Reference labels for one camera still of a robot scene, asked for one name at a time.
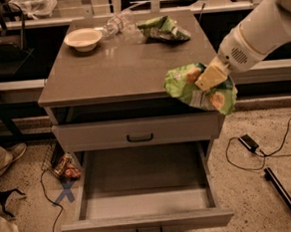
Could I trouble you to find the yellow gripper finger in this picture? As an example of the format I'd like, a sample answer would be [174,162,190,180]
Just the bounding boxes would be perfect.
[195,65,227,91]

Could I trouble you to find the green rice chip bag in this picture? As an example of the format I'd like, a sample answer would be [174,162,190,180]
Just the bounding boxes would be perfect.
[164,63,238,116]

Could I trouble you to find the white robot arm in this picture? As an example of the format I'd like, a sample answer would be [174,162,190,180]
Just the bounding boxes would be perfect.
[195,0,291,91]

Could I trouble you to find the crumpled green snack bag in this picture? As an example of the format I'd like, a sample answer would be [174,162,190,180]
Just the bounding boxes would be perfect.
[138,16,191,42]

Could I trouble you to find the closed grey upper drawer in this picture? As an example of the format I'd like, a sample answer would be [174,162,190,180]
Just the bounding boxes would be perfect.
[52,112,224,152]

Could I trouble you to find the grey drawer cabinet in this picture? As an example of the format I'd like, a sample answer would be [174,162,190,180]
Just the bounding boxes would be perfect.
[32,5,241,174]

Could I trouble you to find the open grey bottom drawer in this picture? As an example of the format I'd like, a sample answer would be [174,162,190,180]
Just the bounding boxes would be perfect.
[62,142,233,232]

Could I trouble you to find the white plastic bag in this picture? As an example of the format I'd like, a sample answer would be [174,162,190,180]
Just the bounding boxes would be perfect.
[10,0,58,20]

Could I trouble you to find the black power adapter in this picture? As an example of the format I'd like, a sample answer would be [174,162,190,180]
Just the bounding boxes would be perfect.
[238,134,258,152]

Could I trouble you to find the clear plastic water bottle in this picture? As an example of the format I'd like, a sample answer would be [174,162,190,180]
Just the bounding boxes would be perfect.
[103,9,135,38]

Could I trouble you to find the black metal stand leg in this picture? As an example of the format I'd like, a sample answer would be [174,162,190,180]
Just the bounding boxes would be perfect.
[263,164,291,232]

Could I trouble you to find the white paper bowl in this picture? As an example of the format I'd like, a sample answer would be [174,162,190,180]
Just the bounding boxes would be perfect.
[64,28,102,53]

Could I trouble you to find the colourful snack packet on floor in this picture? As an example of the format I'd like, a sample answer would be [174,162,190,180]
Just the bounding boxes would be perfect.
[53,153,82,180]

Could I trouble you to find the blue tape cross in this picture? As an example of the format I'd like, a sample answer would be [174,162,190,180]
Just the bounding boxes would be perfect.
[54,181,76,205]

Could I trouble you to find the black chair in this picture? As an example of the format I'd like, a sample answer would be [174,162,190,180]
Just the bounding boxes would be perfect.
[0,0,32,78]

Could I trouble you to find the black tripod foot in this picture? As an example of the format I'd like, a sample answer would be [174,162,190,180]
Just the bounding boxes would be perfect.
[0,188,26,218]

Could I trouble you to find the black power cable right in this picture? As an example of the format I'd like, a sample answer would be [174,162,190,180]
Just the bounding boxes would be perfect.
[222,101,291,174]

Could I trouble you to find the black cable left floor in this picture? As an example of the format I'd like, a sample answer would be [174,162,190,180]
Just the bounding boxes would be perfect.
[38,166,80,232]

